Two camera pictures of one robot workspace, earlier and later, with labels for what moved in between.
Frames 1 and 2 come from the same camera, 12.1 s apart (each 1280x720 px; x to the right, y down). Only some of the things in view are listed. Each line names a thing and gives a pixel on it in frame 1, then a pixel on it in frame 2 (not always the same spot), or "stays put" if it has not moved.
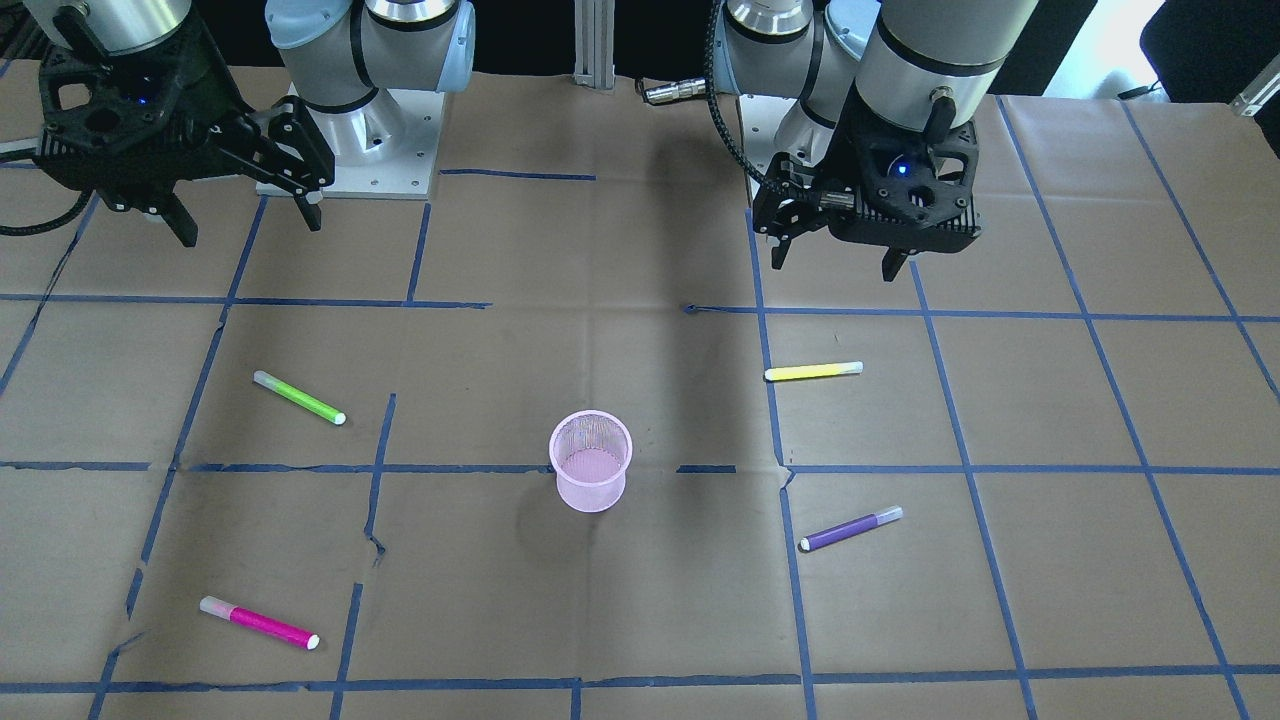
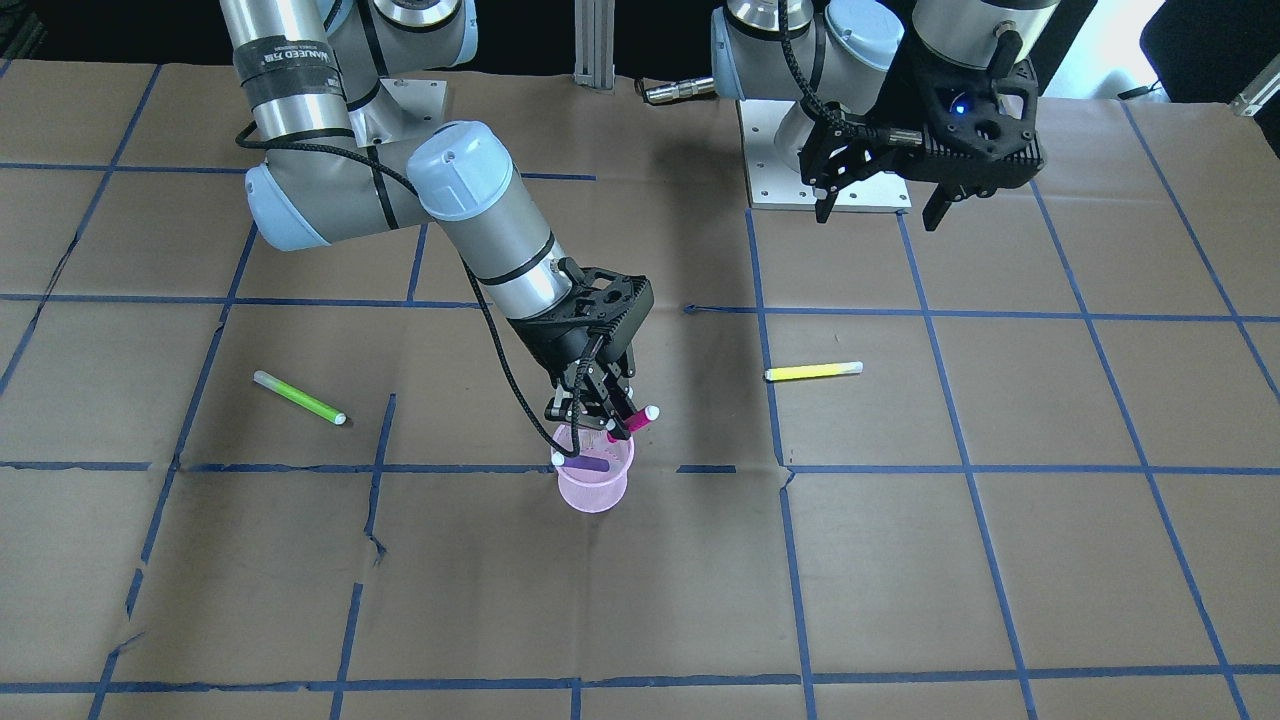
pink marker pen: x=224 y=610 to x=649 y=413
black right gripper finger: x=282 y=141 to x=611 y=396
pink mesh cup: x=590 y=451 stays put
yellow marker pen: x=814 y=371 stays put
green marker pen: x=299 y=397 stays put
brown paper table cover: x=564 y=445 stays put
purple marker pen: x=850 y=528 to x=580 y=462
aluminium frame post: x=594 y=43 stays put
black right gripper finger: x=177 y=215 to x=571 y=396
